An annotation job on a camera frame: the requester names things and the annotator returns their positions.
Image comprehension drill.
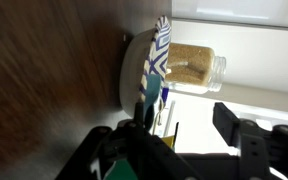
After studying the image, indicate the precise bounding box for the blue patterned white bowl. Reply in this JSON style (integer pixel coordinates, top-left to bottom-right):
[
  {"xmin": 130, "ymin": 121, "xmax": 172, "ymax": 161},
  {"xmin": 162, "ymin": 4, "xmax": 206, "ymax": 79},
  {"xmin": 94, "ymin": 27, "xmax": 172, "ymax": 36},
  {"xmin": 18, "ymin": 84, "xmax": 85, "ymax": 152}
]
[{"xmin": 118, "ymin": 14, "xmax": 173, "ymax": 120}]

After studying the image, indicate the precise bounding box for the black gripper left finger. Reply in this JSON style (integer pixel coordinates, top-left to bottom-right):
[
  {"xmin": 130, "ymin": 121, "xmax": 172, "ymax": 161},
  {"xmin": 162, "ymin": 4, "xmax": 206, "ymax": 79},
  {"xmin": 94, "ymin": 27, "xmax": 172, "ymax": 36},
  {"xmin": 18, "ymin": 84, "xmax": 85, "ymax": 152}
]
[{"xmin": 133, "ymin": 101, "xmax": 145, "ymax": 127}]

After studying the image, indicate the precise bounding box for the glass jar of sugar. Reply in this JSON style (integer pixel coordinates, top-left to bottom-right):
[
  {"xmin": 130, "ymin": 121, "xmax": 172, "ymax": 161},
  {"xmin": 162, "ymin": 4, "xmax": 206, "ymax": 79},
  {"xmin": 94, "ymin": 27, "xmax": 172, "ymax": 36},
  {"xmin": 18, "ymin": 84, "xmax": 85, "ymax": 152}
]
[{"xmin": 165, "ymin": 42, "xmax": 227, "ymax": 95}]

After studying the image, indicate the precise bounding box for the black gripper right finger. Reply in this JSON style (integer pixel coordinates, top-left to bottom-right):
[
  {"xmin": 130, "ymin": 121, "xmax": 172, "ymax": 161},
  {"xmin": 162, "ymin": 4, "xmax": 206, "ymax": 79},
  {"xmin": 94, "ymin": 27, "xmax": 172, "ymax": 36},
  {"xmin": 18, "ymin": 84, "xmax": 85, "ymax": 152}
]
[{"xmin": 212, "ymin": 101, "xmax": 242, "ymax": 148}]

